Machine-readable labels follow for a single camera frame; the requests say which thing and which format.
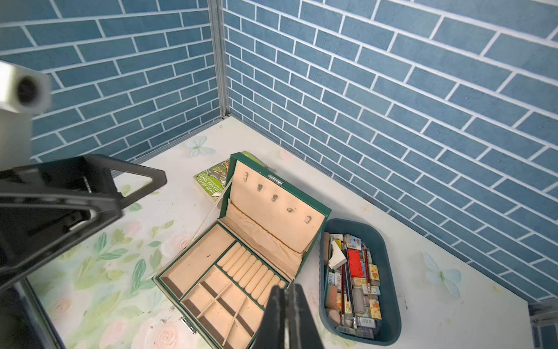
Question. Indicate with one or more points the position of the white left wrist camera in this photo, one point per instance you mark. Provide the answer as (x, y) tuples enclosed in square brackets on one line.
[(25, 93)]

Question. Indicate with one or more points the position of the teal plastic tray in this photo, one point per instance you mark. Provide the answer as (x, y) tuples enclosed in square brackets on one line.
[(363, 310)]

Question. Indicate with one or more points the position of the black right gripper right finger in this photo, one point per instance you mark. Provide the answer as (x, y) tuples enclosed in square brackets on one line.
[(300, 326)]

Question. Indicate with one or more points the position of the floral table mat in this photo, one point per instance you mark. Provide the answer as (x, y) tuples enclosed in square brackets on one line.
[(99, 294)]

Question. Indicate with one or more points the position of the green jewelry box beige lining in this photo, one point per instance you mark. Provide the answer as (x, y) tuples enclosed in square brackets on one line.
[(221, 282)]

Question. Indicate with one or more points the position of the aluminium left corner post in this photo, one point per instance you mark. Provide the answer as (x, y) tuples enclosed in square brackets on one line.
[(217, 25)]

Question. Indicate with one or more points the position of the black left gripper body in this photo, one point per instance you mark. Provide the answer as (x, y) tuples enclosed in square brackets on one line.
[(48, 208)]

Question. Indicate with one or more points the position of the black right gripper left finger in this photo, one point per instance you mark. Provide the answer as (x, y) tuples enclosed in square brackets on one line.
[(271, 334)]

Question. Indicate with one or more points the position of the green treehouse paperback book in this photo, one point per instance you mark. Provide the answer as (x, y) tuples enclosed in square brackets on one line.
[(212, 181)]

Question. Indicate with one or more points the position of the red box in tray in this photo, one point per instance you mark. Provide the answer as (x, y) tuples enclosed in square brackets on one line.
[(355, 266)]

